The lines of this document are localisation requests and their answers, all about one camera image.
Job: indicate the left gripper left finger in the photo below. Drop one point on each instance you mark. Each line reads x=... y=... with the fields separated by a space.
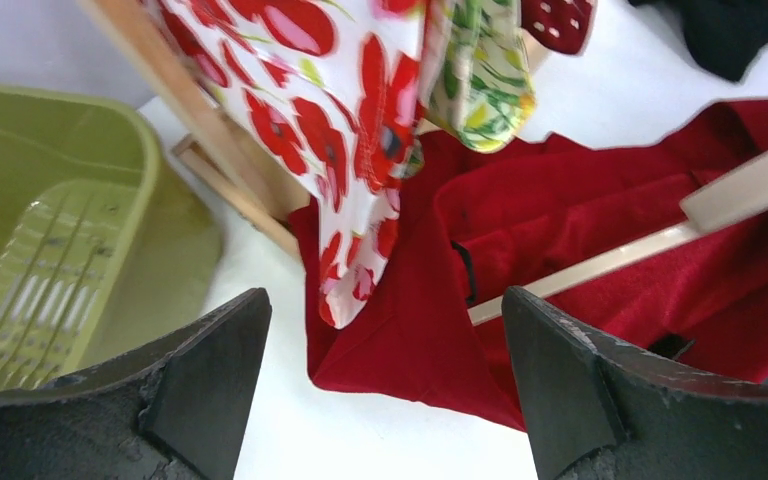
x=174 y=408

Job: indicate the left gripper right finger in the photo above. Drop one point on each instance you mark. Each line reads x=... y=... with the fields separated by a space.
x=598 y=407

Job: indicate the cream plastic hanger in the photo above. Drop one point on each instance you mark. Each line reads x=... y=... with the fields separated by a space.
x=689 y=225

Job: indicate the green plastic basket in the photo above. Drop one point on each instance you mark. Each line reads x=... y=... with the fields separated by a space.
x=103 y=246

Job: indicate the wooden clothes rack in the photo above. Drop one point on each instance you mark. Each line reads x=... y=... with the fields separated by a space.
x=223 y=153

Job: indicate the yellow floral print garment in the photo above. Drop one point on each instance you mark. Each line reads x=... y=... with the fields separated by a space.
x=475 y=80

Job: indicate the red poppy print garment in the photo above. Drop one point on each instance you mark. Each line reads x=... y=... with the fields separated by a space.
x=330 y=89

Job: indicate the dark red polka-dot garment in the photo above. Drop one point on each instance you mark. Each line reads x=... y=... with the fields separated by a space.
x=562 y=26

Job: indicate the black garment with flower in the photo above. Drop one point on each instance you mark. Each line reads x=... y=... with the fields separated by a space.
x=723 y=39

